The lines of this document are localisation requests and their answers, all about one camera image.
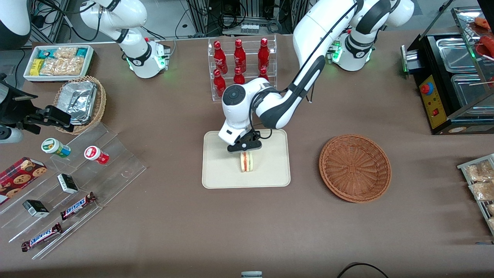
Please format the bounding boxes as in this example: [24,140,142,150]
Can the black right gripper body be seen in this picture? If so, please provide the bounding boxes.
[0,82,47,135]

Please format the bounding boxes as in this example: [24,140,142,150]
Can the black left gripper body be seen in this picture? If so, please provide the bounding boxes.
[227,130,264,154]

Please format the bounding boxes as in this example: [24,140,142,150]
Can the clear acrylic stepped display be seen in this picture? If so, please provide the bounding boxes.
[0,122,147,260]

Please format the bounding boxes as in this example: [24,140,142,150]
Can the silver foil container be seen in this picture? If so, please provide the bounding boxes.
[66,81,98,125]

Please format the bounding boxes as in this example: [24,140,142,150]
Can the green lid snack cup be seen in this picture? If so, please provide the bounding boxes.
[41,138,71,158]

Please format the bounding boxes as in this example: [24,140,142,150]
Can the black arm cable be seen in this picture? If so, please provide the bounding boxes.
[249,0,360,140]
[62,0,103,42]

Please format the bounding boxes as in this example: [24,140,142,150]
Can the small clear cracker bag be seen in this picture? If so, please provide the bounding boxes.
[54,47,78,59]

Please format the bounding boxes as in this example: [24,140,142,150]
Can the red cookie box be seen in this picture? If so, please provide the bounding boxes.
[0,157,47,205]

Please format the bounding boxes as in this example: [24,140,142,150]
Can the triangular sandwich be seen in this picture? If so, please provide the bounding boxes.
[240,151,254,173]

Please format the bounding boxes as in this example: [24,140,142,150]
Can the small black carton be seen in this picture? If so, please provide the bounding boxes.
[22,199,50,218]
[57,173,79,194]

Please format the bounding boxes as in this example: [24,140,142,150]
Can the clear bag of snacks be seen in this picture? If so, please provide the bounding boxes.
[469,181,494,202]
[465,161,494,183]

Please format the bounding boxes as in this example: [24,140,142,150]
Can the Snickers chocolate bar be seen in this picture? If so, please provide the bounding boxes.
[60,192,97,221]
[21,223,63,252]

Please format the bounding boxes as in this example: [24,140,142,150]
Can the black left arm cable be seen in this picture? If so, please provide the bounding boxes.
[249,0,360,140]

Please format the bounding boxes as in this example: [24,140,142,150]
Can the large clear cracker bag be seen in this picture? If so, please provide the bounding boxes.
[40,57,85,76]

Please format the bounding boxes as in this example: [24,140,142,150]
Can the brown round wicker basket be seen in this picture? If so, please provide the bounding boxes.
[319,134,392,203]

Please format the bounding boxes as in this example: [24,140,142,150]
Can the tray of packaged snacks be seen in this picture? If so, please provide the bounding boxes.
[457,154,494,236]

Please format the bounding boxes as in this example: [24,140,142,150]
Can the cream rectangular tray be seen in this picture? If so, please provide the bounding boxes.
[202,129,291,189]

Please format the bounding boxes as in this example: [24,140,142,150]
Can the clear acrylic bottle rack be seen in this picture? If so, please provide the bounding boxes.
[208,34,277,102]

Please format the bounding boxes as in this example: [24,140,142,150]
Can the white plastic snack bin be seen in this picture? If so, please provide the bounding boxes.
[23,45,95,82]

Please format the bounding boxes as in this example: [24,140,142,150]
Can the black looped floor cable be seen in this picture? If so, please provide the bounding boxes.
[337,262,389,278]

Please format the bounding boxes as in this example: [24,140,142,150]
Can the light tan wicker basket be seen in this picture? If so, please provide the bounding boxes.
[53,76,107,135]

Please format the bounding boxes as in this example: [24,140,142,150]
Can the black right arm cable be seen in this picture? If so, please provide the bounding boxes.
[62,0,103,42]

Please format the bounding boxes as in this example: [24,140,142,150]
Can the red lid snack cup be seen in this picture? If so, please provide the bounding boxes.
[84,146,110,165]

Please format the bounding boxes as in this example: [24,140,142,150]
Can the steel warmer pan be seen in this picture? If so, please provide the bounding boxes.
[435,37,481,73]
[450,73,494,108]

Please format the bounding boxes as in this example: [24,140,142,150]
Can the black food warmer machine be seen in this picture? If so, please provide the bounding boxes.
[401,6,494,136]

